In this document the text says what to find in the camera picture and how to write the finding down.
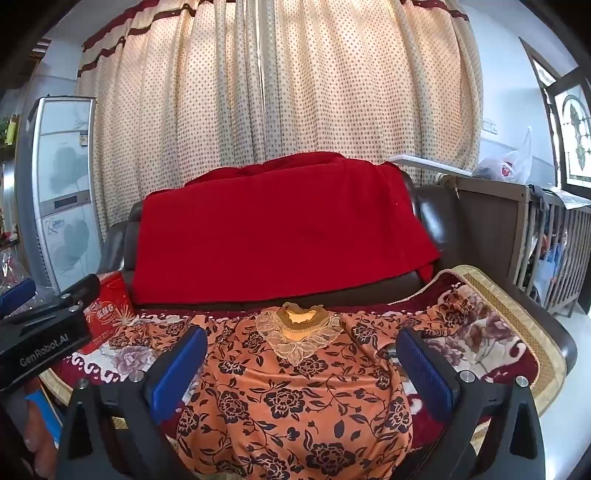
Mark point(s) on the red snack packet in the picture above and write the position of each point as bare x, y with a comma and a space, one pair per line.
108, 314

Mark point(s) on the white wall socket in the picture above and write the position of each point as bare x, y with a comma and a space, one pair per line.
489, 127

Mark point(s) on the white board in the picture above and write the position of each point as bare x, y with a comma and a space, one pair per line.
429, 165

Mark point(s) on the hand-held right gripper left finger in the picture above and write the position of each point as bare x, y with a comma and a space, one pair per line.
178, 376

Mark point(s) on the red pillow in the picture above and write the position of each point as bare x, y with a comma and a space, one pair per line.
277, 240

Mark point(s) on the orange floral blouse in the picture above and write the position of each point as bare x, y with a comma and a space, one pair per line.
286, 392

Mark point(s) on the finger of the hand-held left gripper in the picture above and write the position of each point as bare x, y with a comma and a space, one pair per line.
18, 295
78, 290

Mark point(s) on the clear plastic bag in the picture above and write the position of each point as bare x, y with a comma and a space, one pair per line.
508, 166

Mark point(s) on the green bottle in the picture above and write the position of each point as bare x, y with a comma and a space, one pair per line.
11, 130

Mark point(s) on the woven mat with gold edge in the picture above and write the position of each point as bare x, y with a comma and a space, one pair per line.
521, 318

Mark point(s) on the dark brown leather sofa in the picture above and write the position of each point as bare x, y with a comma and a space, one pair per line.
434, 217

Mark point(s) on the floral plush blanket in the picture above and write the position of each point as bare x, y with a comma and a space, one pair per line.
485, 341

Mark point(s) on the standing air conditioner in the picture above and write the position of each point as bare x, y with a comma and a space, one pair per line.
64, 184

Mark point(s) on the wooden crib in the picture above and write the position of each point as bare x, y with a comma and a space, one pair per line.
489, 221

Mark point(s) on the cream dotted curtain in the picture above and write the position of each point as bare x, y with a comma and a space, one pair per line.
277, 92

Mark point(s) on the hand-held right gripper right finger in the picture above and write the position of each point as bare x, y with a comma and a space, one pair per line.
425, 376

